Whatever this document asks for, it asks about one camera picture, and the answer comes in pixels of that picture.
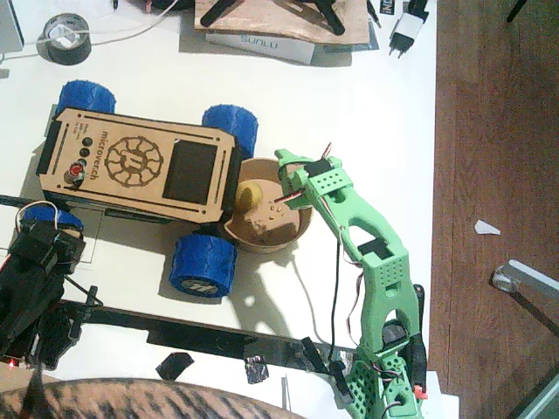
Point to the small yellow ball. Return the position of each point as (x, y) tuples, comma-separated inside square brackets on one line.
[(248, 195)]

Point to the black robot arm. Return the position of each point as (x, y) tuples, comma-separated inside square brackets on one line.
[(22, 297)]

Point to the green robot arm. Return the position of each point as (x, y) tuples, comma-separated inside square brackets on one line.
[(384, 270)]

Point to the round wooden bowl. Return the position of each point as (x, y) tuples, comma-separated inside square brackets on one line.
[(271, 231)]

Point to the blue ridged rover wheel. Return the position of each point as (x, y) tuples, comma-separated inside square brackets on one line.
[(233, 124), (65, 218), (87, 98)]

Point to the black table clamp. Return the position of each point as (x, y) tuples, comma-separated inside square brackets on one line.
[(85, 314), (315, 353), (342, 384)]

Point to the wooden rover body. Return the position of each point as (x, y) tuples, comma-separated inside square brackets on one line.
[(188, 131)]

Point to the white sunlu box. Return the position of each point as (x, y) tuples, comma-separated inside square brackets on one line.
[(262, 48)]

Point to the dark sheet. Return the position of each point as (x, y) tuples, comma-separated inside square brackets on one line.
[(345, 50)]

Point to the blue rover wheel with logo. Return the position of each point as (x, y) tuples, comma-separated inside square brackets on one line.
[(203, 264)]

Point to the brown wooden board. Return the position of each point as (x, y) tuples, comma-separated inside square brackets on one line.
[(271, 22)]

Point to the flat black tape piece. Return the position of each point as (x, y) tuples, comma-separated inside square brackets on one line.
[(174, 366)]

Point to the striped brown fabric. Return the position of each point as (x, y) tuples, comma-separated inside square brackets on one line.
[(131, 401)]

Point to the black legged stand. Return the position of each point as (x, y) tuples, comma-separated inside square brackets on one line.
[(218, 11)]

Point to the black and white plug adapter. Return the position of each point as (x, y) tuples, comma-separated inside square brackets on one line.
[(408, 26)]

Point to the black sticker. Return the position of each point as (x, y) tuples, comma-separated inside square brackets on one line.
[(387, 6)]

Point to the black clamp with red trigger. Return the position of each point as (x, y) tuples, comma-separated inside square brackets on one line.
[(419, 314)]

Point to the black tape roll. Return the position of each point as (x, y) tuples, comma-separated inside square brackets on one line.
[(57, 59)]

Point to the white paper scrap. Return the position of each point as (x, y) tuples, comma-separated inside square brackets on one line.
[(485, 228)]

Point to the white charger block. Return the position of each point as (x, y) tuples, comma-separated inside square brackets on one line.
[(65, 39)]

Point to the metal leg with caster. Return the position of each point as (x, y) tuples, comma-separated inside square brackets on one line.
[(533, 277)]

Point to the black furniture leg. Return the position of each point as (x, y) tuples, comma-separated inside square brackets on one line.
[(515, 11)]

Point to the grey panel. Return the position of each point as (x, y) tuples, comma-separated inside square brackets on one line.
[(546, 406)]

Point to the black rail strip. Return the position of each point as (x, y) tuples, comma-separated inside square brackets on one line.
[(196, 336)]

